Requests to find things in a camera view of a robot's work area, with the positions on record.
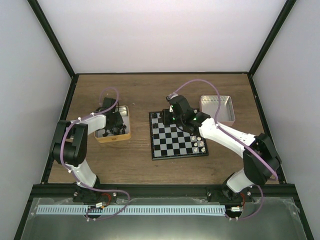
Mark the light blue cable duct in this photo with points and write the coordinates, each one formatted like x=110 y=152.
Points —
x=146 y=210

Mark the yellow metal tin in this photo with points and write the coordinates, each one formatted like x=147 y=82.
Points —
x=120 y=135

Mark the black white chessboard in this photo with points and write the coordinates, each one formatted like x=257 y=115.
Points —
x=170 y=142

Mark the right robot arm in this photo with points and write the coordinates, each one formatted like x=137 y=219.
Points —
x=260 y=158

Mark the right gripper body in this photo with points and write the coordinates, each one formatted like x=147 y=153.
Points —
x=170 y=121

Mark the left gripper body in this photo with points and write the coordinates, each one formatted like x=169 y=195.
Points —
x=116 y=122

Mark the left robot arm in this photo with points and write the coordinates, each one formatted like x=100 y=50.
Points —
x=69 y=144

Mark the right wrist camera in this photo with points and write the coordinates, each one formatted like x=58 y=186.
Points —
x=171 y=96

